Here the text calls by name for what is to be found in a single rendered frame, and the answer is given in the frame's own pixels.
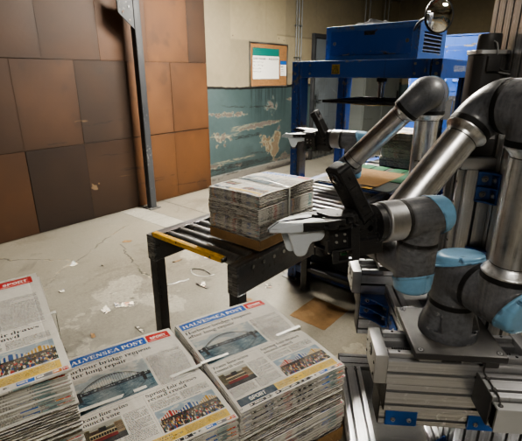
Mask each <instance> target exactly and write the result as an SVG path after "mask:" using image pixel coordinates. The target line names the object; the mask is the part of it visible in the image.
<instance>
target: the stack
mask: <svg viewBox="0 0 522 441"><path fill-rule="evenodd" d="M174 331H175V332H174V334H173V332H172V331H171V330H170V329H169V328H166V329H164V330H160V331H156V332H150V333H147V334H145V335H141V336H138V337H136V338H133V339H127V340H125V341H122V342H119V343H116V344H113V345H110V346H106V347H103V348H100V349H97V350H94V351H91V352H88V353H84V354H81V355H78V356H75V357H73V358H71V359H68V360H69V362H70V365H71V368H72V371H71V372H69V374H70V376H71V379H72V382H73V385H74V389H75V393H76V395H77V398H78V401H79V404H78V407H79V410H80V412H81V420H82V422H83V425H82V428H83V430H84V437H85V439H86V441H316V440H318V439H320V438H322V437H324V436H326V435H327V434H329V433H330V432H332V431H335V430H337V429H338V428H340V427H341V421H342V420H343V417H344V415H343V413H344V409H343V408H344V407H343V405H345V403H344V401H343V400H342V399H341V398H342V397H341V395H342V385H343V383H344V381H343V379H344V377H345V375H344V374H343V373H345V370H344V369H345V365H344V364H343V363H342V362H340V361H339V360H338V359H337V358H336V357H335V356H334V355H333V354H332V353H330V352H329V351H328V350H327V349H326V348H324V347H323V346H322V345H320V344H319V343H318V342H317V341H315V340H314V339H312V338H311V337H310V336H309V335H307V334H306V333H304V332H302V331H301V330H300V325H297V326H295V325H294V324H293V323H292V322H291V321H290V320H289V319H288V318H287V317H286V316H284V315H283V314H282V313H281V312H279V311H278V310H277V309H275V308H274V307H273V306H271V305H270V304H268V303H267V302H266V301H264V300H263V299H262V298H260V299H256V300H252V301H249V302H245V303H242V304H237V305H234V306H231V307H228V308H225V309H222V310H220V311H215V312H212V313H209V314H207V315H203V316H200V317H198V318H194V319H191V320H188V321H186V322H184V323H181V324H178V325H176V326H175V328H174Z"/></svg>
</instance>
